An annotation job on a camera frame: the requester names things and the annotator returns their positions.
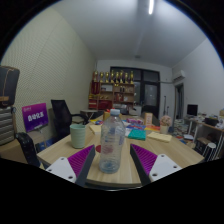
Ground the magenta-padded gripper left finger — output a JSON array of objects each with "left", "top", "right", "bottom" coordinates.
[{"left": 45, "top": 144, "right": 97, "bottom": 188}]

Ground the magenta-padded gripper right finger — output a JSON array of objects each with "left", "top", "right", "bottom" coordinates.
[{"left": 129, "top": 143, "right": 184, "bottom": 186}]

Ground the clear plastic water bottle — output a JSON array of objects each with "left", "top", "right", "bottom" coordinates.
[{"left": 98, "top": 108, "right": 127, "bottom": 174}]

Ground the pale yellow book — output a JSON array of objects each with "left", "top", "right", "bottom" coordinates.
[{"left": 146, "top": 131, "right": 173, "bottom": 144}]

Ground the mint green cup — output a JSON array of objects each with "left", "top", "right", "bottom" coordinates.
[{"left": 69, "top": 123, "right": 87, "bottom": 150}]

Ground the orange book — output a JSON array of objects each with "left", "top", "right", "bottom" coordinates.
[{"left": 144, "top": 124, "right": 162, "bottom": 133}]

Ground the small black suitcase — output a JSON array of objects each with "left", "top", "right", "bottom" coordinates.
[{"left": 15, "top": 132, "right": 42, "bottom": 168}]

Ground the teal book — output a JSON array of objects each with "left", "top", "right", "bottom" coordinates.
[{"left": 127, "top": 128, "right": 147, "bottom": 141}]

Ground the flower bouquet in cup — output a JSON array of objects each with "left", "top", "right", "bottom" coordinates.
[{"left": 159, "top": 115, "right": 173, "bottom": 135}]

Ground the blue book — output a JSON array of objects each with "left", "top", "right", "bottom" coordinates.
[{"left": 127, "top": 123, "right": 147, "bottom": 131}]

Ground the upright orange carton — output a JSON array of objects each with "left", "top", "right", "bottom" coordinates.
[{"left": 143, "top": 112, "right": 154, "bottom": 126}]

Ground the black office chair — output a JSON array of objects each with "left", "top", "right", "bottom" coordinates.
[{"left": 50, "top": 99, "right": 89, "bottom": 138}]

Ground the cream notepad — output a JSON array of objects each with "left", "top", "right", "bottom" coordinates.
[{"left": 89, "top": 124, "right": 102, "bottom": 135}]

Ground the cluttered side desk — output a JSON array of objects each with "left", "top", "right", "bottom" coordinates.
[{"left": 183, "top": 114, "right": 224, "bottom": 158}]

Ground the purple sign board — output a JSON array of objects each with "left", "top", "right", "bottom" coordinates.
[{"left": 21, "top": 102, "right": 50, "bottom": 133}]

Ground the computer monitor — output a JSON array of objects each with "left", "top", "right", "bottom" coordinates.
[{"left": 186, "top": 104, "right": 199, "bottom": 117}]

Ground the yellow gift box red ribbon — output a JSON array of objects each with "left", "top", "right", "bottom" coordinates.
[{"left": 102, "top": 110, "right": 112, "bottom": 122}]

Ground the silver ribbed suitcase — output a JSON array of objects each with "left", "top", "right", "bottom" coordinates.
[{"left": 0, "top": 105, "right": 17, "bottom": 146}]

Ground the black framed glass door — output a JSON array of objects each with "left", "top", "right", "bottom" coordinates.
[{"left": 110, "top": 66, "right": 161, "bottom": 119}]

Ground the wooden shelf unit with trophies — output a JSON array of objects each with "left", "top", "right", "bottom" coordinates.
[{"left": 88, "top": 69, "right": 136, "bottom": 111}]

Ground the white air conditioner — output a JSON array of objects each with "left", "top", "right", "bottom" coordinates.
[{"left": 171, "top": 69, "right": 187, "bottom": 82}]

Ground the ceiling light strip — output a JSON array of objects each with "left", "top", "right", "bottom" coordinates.
[{"left": 147, "top": 0, "right": 156, "bottom": 16}]

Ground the dark suitcase with tan straps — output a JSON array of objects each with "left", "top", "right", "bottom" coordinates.
[{"left": 0, "top": 65, "right": 21, "bottom": 108}]

